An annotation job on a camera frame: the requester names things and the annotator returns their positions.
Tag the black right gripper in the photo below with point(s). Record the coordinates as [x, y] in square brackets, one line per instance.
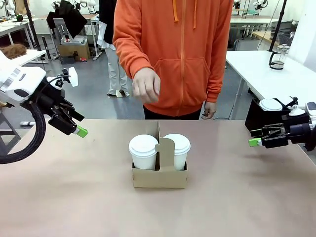
[298, 132]

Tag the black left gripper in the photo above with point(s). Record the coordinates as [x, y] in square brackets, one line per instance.
[50, 98]

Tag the glass french press coffee pot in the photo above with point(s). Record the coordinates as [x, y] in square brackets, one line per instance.
[279, 58]

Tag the white plastic cup lid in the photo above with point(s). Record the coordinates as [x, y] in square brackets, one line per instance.
[143, 144]
[270, 104]
[179, 143]

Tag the brown cardboard cup carrier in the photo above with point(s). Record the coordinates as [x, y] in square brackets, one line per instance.
[158, 179]

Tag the person's right forearm orange sleeve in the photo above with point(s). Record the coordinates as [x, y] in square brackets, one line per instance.
[130, 56]

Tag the person's left forearm orange sleeve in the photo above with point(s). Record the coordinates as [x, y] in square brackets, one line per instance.
[216, 81]

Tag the person's left hand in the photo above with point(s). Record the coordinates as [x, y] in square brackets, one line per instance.
[210, 109]

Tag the person's right hand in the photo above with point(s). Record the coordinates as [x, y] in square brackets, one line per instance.
[145, 85]

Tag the black box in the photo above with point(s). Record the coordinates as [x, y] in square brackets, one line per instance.
[254, 116]

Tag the background person white trousers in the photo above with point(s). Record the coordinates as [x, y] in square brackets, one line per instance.
[116, 74]

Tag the large brown cardboard box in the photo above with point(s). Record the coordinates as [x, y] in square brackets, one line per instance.
[74, 50]

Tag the large white table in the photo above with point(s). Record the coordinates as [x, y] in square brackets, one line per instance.
[254, 71]

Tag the white side table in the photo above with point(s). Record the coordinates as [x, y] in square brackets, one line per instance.
[32, 55]

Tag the white tray on box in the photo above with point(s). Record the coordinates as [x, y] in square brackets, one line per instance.
[75, 39]

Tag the brown furry object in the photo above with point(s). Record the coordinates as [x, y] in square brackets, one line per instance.
[13, 50]

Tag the black hanging cloth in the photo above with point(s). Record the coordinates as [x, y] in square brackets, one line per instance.
[71, 19]

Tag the black tripod pole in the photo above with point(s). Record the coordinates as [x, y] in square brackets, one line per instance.
[30, 24]

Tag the person's black trousers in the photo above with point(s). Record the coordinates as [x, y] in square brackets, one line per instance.
[172, 116]

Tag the black stand pole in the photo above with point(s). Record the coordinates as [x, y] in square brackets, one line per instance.
[277, 24]

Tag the orange hoodie torso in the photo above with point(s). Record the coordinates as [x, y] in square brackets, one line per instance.
[177, 49]

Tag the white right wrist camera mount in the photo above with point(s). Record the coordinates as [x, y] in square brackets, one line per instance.
[296, 111]

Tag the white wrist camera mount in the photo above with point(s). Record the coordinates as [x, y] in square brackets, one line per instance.
[296, 111]
[73, 76]

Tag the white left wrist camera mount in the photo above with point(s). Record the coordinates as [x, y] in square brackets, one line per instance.
[73, 76]

